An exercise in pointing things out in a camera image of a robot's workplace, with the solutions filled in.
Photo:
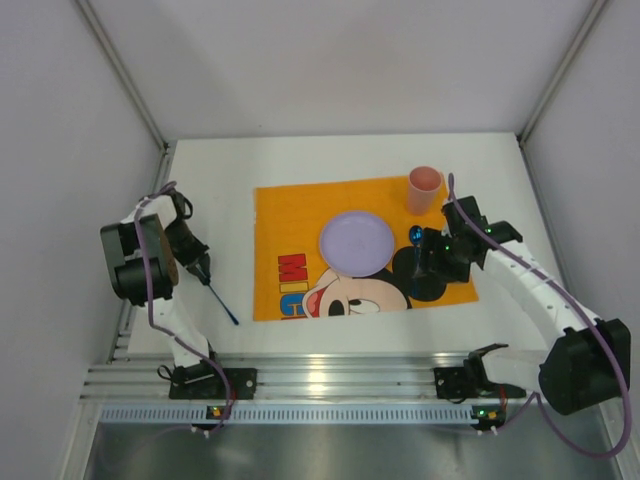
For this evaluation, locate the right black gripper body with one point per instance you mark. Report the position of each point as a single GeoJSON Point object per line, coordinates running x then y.
{"type": "Point", "coordinates": [430, 254]}

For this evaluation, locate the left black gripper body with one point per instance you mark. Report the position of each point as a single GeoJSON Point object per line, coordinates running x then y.
{"type": "Point", "coordinates": [198, 265]}

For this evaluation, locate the blue metal spoon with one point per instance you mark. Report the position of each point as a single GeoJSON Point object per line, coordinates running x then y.
{"type": "Point", "coordinates": [416, 237]}

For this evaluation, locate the blue metal fork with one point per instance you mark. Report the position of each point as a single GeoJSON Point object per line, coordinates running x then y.
{"type": "Point", "coordinates": [220, 300]}

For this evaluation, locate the pink plastic cup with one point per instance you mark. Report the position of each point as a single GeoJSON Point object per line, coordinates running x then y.
{"type": "Point", "coordinates": [424, 184]}

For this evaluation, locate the purple plastic plate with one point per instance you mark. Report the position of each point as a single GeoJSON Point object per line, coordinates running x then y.
{"type": "Point", "coordinates": [356, 244]}

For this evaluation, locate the orange cartoon mouse placemat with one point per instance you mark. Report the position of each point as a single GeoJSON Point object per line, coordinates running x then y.
{"type": "Point", "coordinates": [293, 281]}

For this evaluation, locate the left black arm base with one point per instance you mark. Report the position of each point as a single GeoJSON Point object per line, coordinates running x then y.
{"type": "Point", "coordinates": [203, 382]}

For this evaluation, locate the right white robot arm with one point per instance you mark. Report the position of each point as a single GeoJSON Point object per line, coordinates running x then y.
{"type": "Point", "coordinates": [585, 361]}

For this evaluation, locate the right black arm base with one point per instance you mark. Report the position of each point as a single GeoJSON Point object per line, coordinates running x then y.
{"type": "Point", "coordinates": [468, 381]}

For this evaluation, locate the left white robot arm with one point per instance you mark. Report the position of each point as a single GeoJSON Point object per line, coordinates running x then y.
{"type": "Point", "coordinates": [144, 253]}

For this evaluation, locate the aluminium mounting rail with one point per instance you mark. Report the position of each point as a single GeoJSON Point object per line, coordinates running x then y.
{"type": "Point", "coordinates": [376, 356]}

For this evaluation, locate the perforated cable tray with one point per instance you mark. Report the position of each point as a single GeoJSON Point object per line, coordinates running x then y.
{"type": "Point", "coordinates": [305, 414]}

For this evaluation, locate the left aluminium frame post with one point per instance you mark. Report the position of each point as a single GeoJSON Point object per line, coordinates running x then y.
{"type": "Point", "coordinates": [121, 71]}

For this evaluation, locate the aluminium frame post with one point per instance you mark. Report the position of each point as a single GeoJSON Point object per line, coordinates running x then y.
{"type": "Point", "coordinates": [121, 71]}
{"type": "Point", "coordinates": [561, 71]}

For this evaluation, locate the right aluminium frame post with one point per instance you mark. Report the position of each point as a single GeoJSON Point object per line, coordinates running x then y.
{"type": "Point", "coordinates": [561, 71]}

